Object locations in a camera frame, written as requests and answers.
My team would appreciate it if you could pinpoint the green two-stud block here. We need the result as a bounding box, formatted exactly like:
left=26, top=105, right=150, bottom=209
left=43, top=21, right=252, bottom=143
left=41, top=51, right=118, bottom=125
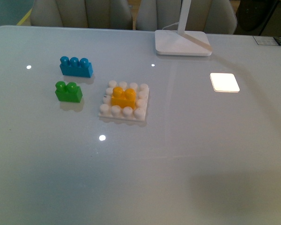
left=55, top=81, right=82, bottom=103

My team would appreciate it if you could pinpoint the white studded base plate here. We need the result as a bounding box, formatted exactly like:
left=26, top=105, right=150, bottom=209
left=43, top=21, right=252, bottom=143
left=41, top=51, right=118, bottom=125
left=99, top=80, right=149, bottom=122

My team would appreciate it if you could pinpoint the dark label sticker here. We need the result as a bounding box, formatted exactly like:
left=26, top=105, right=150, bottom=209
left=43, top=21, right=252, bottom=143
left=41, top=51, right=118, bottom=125
left=253, top=36, right=281, bottom=46

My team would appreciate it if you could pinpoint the left beige chair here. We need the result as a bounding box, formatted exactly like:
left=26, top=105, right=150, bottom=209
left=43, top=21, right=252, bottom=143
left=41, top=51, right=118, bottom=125
left=30, top=0, right=133, bottom=30

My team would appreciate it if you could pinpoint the yellow two-stud block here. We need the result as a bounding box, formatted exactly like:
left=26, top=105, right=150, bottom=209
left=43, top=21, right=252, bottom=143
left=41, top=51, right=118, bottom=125
left=111, top=86, right=136, bottom=109

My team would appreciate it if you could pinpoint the blue three-stud block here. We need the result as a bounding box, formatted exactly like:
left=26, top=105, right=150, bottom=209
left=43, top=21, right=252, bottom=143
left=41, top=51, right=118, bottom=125
left=59, top=56, right=93, bottom=78

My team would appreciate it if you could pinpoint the beige chair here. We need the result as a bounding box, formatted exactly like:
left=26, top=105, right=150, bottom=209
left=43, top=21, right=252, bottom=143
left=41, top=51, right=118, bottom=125
left=136, top=0, right=237, bottom=34
left=30, top=0, right=133, bottom=30

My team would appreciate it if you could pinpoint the right beige chair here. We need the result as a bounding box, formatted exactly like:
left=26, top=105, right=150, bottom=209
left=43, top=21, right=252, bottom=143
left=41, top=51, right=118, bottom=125
left=136, top=0, right=237, bottom=34

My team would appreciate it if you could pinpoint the white desk lamp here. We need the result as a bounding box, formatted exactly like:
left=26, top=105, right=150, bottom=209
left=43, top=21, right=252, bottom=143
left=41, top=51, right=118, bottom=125
left=155, top=0, right=213, bottom=56

